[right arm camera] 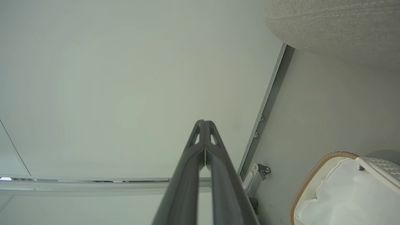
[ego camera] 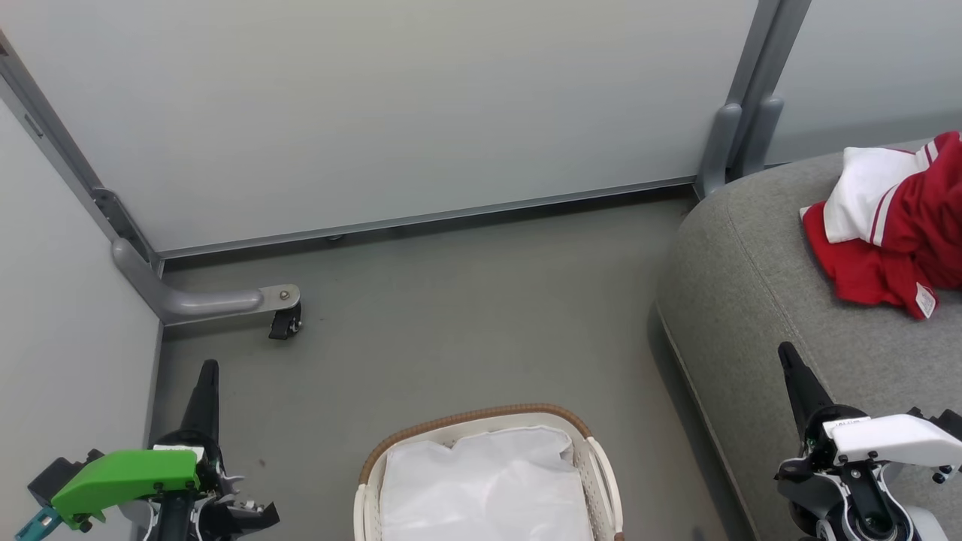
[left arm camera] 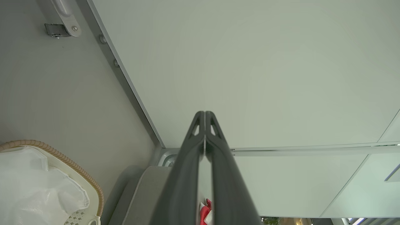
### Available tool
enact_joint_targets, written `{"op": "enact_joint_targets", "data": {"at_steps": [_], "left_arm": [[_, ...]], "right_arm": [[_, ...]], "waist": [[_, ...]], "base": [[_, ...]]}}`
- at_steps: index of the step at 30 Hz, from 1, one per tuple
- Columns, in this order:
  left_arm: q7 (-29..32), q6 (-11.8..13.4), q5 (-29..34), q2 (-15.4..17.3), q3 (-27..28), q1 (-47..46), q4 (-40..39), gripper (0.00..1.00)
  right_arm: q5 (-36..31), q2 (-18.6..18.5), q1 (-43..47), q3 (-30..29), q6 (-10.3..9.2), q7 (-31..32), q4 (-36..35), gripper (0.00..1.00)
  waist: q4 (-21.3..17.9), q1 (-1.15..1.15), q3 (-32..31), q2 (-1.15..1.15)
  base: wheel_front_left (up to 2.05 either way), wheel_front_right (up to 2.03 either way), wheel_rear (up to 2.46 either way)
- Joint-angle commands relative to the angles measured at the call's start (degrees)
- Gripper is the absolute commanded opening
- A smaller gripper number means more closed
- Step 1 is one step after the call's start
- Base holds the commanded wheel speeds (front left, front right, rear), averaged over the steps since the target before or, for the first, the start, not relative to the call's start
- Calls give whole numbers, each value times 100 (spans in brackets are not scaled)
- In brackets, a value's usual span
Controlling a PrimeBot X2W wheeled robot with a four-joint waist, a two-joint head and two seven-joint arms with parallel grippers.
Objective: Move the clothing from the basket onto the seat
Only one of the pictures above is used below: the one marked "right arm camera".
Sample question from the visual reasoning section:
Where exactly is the grey partition base rail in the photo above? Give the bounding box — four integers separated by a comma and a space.
237, 43, 296, 182

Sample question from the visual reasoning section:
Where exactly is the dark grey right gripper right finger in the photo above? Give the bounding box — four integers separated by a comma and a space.
205, 120, 260, 225

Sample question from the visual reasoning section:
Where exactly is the grey fabric sofa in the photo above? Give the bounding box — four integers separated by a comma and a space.
262, 0, 400, 74

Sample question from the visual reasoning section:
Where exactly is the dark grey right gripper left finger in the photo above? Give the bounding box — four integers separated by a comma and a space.
152, 119, 206, 225

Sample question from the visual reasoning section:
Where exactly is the white fabric basket liner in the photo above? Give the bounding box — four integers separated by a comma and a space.
295, 158, 400, 225

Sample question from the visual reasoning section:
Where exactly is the white laundry basket brown rim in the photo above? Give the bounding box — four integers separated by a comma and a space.
289, 151, 400, 225

